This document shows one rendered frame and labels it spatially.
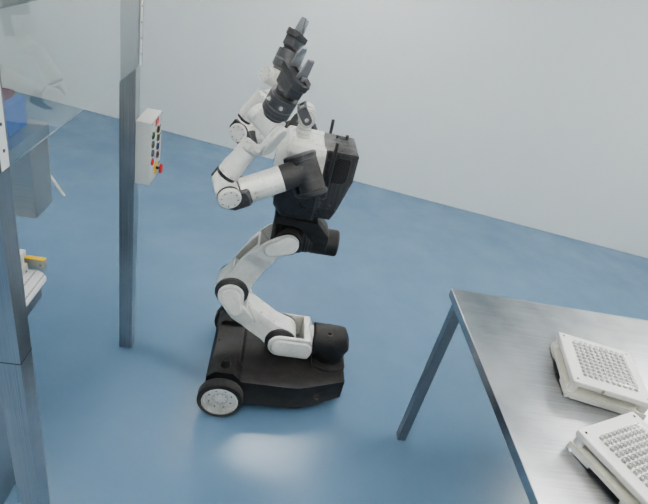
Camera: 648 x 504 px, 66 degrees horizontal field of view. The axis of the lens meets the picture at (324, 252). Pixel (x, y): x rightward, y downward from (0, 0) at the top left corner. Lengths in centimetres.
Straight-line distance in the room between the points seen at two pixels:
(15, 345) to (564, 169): 452
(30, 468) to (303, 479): 104
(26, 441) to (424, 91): 396
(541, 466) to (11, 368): 135
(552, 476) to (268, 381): 127
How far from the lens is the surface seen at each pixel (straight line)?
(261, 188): 167
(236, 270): 214
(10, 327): 137
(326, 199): 191
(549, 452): 157
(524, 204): 512
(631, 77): 499
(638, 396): 184
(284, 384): 233
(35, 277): 166
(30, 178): 146
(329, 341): 236
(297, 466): 229
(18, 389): 151
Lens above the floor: 185
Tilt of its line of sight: 31 degrees down
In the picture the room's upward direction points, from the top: 14 degrees clockwise
